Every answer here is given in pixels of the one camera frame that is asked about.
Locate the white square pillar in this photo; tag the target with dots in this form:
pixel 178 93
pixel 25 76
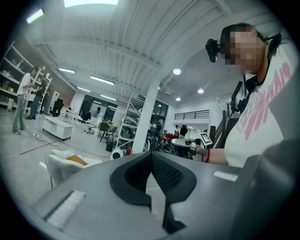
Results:
pixel 147 112

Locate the white low coffee table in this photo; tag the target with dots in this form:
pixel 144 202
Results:
pixel 57 127

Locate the white egg-shaped floor cushion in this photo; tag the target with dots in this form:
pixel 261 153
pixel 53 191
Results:
pixel 61 166

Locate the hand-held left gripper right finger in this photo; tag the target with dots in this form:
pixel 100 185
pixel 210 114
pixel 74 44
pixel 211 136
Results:
pixel 206 199

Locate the orange pillow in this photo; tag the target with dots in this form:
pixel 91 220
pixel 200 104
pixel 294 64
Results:
pixel 76 159

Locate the black head-mounted camera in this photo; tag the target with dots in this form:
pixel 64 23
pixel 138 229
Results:
pixel 212 50

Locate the black office chair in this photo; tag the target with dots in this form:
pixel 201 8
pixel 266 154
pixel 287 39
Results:
pixel 57 106

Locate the white open shelf unit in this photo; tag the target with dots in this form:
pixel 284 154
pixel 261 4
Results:
pixel 9 80

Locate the dark dining chair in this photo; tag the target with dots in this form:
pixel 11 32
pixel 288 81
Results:
pixel 104 129

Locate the person's right forearm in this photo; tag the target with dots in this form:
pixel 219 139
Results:
pixel 218 156

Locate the white office chair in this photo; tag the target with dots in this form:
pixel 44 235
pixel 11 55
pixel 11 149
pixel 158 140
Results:
pixel 90 126

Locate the grey-green dining chair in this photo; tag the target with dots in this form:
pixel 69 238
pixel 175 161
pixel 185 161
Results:
pixel 112 131

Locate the white pet carrier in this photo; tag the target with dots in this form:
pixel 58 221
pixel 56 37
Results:
pixel 116 154

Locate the black trash bin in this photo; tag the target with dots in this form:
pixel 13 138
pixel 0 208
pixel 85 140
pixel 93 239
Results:
pixel 109 147

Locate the row of parked bicycles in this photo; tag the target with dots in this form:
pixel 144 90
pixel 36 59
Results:
pixel 159 143

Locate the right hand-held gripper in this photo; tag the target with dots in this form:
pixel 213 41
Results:
pixel 205 138

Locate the white desk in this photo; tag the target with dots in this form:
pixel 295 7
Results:
pixel 70 114

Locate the black balcony railing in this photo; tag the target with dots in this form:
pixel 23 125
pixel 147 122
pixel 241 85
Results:
pixel 192 114

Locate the table with green cloth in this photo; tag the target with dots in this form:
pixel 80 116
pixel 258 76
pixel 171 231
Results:
pixel 102 121

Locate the red fire extinguisher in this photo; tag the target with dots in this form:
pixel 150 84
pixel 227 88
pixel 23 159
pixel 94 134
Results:
pixel 128 152

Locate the dark staircase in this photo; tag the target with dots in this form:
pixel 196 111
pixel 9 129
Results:
pixel 221 127

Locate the white pink-print T-shirt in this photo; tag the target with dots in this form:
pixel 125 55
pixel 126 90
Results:
pixel 255 131

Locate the white metal storage rack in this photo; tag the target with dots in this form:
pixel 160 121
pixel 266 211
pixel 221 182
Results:
pixel 126 122

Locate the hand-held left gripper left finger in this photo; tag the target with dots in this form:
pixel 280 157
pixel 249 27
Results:
pixel 93 199

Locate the person's head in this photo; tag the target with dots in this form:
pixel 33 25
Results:
pixel 246 51

